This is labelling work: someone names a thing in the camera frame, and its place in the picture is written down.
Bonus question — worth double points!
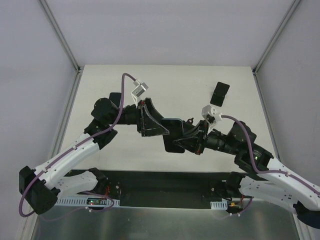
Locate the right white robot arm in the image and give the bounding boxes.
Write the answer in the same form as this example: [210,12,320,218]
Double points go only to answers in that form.
[169,120,320,229]

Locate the aluminium frame post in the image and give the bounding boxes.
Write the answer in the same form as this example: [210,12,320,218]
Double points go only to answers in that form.
[252,0,303,76]
[37,0,82,74]

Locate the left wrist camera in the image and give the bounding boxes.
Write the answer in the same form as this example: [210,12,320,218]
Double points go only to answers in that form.
[131,79,149,105]

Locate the black phone blue edge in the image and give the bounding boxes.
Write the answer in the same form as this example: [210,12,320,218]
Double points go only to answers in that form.
[160,118,185,154]

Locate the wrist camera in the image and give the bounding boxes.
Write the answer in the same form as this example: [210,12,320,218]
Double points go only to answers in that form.
[201,105,222,133]
[131,79,149,105]

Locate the white cable duct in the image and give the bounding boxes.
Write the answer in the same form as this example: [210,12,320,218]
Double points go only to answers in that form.
[210,200,228,211]
[55,196,120,208]

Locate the right white cable duct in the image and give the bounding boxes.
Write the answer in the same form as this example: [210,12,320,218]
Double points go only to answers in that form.
[210,200,228,211]

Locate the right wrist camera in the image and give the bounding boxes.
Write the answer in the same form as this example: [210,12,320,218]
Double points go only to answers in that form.
[201,105,222,133]

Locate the black round-base phone stand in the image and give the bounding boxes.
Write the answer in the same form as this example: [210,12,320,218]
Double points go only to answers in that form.
[182,117,194,129]

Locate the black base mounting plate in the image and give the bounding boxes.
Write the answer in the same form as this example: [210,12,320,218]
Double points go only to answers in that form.
[67,169,253,208]

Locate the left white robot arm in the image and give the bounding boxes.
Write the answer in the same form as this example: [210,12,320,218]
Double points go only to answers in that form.
[19,98,170,215]

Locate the left aluminium frame post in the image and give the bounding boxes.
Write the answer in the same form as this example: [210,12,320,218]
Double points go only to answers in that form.
[37,0,82,74]

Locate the right aluminium frame post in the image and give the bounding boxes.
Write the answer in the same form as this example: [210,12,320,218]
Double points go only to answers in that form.
[252,0,303,76]

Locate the left white cable duct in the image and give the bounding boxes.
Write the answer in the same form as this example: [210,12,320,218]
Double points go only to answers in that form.
[55,196,120,208]

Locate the black folding phone stand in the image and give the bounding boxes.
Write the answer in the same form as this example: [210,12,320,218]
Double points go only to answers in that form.
[210,81,230,107]

